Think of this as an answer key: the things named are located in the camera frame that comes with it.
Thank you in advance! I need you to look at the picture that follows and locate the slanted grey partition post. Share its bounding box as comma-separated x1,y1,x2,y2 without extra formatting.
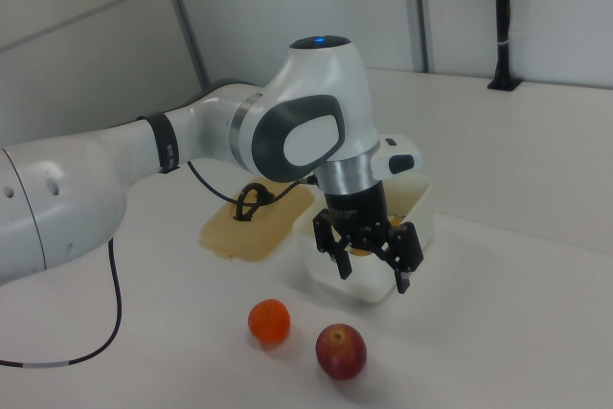
153,0,212,90

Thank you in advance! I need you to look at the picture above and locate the orange toy fruit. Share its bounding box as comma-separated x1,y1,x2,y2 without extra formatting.
247,298,292,345

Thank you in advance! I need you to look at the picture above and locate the yellow toy banana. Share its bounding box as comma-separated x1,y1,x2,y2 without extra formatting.
349,215,406,257

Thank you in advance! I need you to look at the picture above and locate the white plastic container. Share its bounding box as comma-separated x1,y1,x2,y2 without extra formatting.
292,173,435,307

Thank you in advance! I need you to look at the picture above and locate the upright grey partition post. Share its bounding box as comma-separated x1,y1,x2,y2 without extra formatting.
410,0,431,73

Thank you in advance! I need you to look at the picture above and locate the tan plastic container lid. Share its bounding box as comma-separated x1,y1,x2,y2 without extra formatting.
198,177,317,264

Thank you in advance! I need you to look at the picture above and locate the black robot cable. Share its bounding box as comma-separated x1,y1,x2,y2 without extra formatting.
0,159,320,370

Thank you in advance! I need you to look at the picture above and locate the black pole with base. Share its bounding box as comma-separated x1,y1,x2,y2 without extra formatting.
487,0,522,92

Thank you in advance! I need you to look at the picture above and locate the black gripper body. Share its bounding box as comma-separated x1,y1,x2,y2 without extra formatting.
321,182,395,251

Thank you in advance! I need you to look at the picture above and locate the red toy apple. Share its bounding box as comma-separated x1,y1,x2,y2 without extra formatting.
314,323,369,381

